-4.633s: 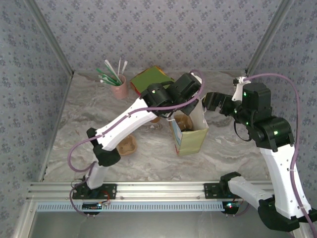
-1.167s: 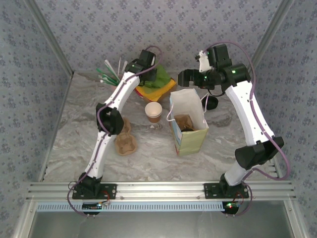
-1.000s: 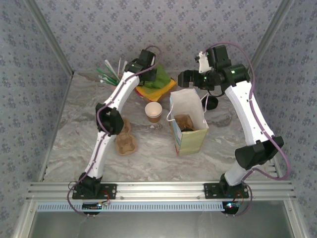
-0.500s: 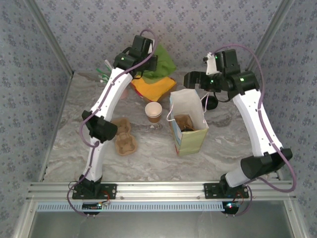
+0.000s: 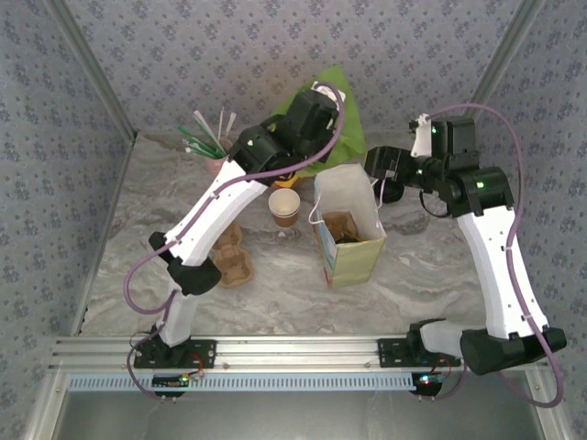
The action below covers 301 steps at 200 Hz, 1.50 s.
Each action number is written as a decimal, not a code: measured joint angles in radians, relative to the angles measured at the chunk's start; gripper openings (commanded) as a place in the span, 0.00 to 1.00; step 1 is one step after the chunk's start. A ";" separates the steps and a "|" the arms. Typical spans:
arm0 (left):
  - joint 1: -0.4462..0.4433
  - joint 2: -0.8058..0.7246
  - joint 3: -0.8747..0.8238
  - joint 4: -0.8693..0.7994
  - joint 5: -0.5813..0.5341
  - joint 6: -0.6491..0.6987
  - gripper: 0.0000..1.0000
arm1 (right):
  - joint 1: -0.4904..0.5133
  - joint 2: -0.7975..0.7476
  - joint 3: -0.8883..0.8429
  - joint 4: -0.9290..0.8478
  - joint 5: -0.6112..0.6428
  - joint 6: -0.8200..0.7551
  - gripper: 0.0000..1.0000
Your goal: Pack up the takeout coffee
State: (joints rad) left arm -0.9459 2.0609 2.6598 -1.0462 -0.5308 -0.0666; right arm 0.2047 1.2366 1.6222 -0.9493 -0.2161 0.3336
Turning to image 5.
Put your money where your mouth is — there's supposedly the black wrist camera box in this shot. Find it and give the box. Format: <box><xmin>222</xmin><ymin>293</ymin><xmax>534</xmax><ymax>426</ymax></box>
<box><xmin>409</xmin><ymin>113</ymin><xmax>477</xmax><ymax>158</ymax></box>
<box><xmin>284</xmin><ymin>81</ymin><xmax>340</xmax><ymax>139</ymax></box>

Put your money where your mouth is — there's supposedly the left circuit board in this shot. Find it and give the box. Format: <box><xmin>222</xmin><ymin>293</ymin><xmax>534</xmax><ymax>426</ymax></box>
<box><xmin>152</xmin><ymin>374</ymin><xmax>192</xmax><ymax>390</ymax></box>

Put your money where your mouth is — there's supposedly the right aluminium frame post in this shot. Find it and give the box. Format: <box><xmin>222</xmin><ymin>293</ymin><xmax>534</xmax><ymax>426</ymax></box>
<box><xmin>453</xmin><ymin>0</ymin><xmax>549</xmax><ymax>141</ymax></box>

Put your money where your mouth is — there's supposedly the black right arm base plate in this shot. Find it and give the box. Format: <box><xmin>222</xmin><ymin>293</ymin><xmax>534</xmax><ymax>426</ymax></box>
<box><xmin>376</xmin><ymin>337</ymin><xmax>462</xmax><ymax>369</ymax></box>

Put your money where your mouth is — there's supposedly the long white green-striped straw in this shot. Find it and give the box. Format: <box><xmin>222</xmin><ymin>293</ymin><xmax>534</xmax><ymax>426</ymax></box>
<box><xmin>192</xmin><ymin>109</ymin><xmax>227</xmax><ymax>156</ymax></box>

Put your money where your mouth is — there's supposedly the stack of coloured napkins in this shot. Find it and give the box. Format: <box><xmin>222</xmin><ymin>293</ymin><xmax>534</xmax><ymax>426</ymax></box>
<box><xmin>270</xmin><ymin>64</ymin><xmax>369</xmax><ymax>178</ymax></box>

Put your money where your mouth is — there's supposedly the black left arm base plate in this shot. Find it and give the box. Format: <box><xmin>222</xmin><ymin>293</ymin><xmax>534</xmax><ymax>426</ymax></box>
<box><xmin>132</xmin><ymin>337</ymin><xmax>217</xmax><ymax>369</ymax></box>

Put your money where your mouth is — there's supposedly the aluminium base beam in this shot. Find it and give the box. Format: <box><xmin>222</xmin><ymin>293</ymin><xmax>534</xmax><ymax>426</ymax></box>
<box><xmin>48</xmin><ymin>335</ymin><xmax>550</xmax><ymax>371</ymax></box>

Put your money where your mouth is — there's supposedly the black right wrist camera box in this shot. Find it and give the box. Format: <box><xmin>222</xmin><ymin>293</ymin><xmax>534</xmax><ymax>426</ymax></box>
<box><xmin>409</xmin><ymin>113</ymin><xmax>477</xmax><ymax>158</ymax></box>

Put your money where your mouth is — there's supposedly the right circuit board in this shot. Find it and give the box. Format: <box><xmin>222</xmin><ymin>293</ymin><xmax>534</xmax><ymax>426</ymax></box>
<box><xmin>411</xmin><ymin>371</ymin><xmax>445</xmax><ymax>396</ymax></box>

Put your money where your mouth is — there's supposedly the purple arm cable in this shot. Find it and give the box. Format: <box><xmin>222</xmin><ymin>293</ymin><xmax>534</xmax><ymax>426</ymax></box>
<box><xmin>426</xmin><ymin>103</ymin><xmax>565</xmax><ymax>409</ymax></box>
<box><xmin>125</xmin><ymin>81</ymin><xmax>346</xmax><ymax>401</ymax></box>

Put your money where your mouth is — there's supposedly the aluminium frame post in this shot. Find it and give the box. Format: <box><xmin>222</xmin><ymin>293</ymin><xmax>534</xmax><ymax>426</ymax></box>
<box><xmin>453</xmin><ymin>0</ymin><xmax>549</xmax><ymax>141</ymax></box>
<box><xmin>45</xmin><ymin>0</ymin><xmax>138</xmax><ymax>141</ymax></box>

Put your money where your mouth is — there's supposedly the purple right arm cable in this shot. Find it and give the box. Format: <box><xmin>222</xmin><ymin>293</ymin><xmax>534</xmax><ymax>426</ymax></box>
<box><xmin>426</xmin><ymin>103</ymin><xmax>565</xmax><ymax>409</ymax></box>

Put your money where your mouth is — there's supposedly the floral paper takeout bag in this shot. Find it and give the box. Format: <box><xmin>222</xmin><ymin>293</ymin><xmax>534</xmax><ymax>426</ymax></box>
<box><xmin>307</xmin><ymin>163</ymin><xmax>388</xmax><ymax>290</ymax></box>

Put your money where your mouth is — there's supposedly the white slotted cable duct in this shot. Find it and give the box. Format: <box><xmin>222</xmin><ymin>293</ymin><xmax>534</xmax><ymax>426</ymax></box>
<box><xmin>67</xmin><ymin>371</ymin><xmax>426</xmax><ymax>392</ymax></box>

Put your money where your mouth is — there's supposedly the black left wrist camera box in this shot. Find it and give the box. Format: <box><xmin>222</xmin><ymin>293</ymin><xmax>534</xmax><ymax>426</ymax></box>
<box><xmin>284</xmin><ymin>81</ymin><xmax>340</xmax><ymax>139</ymax></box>

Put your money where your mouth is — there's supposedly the circuit board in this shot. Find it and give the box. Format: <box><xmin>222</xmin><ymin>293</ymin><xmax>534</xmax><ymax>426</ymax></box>
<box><xmin>152</xmin><ymin>374</ymin><xmax>192</xmax><ymax>390</ymax></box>
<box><xmin>411</xmin><ymin>371</ymin><xmax>445</xmax><ymax>396</ymax></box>

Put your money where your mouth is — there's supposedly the left aluminium frame post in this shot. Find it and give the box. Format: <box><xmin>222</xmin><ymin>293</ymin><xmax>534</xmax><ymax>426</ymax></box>
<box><xmin>45</xmin><ymin>0</ymin><xmax>138</xmax><ymax>141</ymax></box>

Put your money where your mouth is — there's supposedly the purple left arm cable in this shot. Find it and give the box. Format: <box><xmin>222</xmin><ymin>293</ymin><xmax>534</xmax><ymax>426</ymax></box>
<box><xmin>125</xmin><ymin>81</ymin><xmax>346</xmax><ymax>401</ymax></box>

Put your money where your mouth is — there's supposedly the empty brown paper cup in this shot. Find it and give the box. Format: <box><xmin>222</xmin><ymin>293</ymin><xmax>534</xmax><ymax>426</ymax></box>
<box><xmin>273</xmin><ymin>206</ymin><xmax>302</xmax><ymax>229</ymax></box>
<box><xmin>268</xmin><ymin>188</ymin><xmax>302</xmax><ymax>217</ymax></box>

